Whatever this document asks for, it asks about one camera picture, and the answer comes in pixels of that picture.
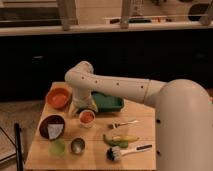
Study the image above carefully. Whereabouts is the yellow banana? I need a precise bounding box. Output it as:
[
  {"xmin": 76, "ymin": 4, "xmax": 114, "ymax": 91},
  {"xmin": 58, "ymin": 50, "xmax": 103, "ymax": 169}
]
[{"xmin": 112, "ymin": 135, "xmax": 139, "ymax": 142}]

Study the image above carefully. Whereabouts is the green tray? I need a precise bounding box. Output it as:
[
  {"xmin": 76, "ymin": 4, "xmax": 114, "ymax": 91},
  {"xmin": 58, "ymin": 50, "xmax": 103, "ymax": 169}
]
[{"xmin": 90, "ymin": 92, "xmax": 124, "ymax": 112}]

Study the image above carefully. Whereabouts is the black metal stand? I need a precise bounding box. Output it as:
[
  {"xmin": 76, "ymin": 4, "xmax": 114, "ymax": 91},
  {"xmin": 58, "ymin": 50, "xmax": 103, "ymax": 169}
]
[{"xmin": 0, "ymin": 123, "xmax": 24, "ymax": 171}]

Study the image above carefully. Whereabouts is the white dish brush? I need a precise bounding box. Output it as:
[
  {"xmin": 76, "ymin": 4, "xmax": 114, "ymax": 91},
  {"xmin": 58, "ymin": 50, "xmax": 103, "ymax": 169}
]
[{"xmin": 106, "ymin": 144, "xmax": 152, "ymax": 162}]

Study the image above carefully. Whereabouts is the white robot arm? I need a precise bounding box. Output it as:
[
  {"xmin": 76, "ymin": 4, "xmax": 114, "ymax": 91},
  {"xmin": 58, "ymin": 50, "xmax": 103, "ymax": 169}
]
[{"xmin": 65, "ymin": 61, "xmax": 213, "ymax": 171}]

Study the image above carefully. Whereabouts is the dark red bowl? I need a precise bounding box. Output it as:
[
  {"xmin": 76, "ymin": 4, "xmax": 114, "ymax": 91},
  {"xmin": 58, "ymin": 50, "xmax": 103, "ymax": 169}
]
[{"xmin": 39, "ymin": 115, "xmax": 65, "ymax": 140}]

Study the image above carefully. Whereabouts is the white paper cup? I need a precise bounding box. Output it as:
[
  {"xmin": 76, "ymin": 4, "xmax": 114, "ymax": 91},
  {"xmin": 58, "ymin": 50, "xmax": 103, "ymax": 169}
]
[{"xmin": 79, "ymin": 109, "xmax": 95, "ymax": 128}]

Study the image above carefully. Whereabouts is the orange bowl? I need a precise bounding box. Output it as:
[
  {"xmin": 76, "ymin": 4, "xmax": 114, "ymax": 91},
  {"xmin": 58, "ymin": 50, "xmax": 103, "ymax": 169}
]
[{"xmin": 45, "ymin": 87, "xmax": 71, "ymax": 109}]

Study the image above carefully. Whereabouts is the green pepper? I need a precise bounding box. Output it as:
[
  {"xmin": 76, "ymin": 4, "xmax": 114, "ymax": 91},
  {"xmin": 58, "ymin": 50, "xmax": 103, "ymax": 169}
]
[{"xmin": 103, "ymin": 134, "xmax": 129, "ymax": 148}]

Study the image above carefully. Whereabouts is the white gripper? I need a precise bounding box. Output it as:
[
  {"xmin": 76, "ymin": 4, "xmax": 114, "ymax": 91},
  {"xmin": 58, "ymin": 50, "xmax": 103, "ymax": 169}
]
[{"xmin": 68, "ymin": 87, "xmax": 98, "ymax": 117}]

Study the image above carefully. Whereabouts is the white folded napkin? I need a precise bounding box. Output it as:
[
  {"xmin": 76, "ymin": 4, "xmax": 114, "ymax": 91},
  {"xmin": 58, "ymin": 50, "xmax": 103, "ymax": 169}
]
[{"xmin": 47, "ymin": 124, "xmax": 63, "ymax": 140}]

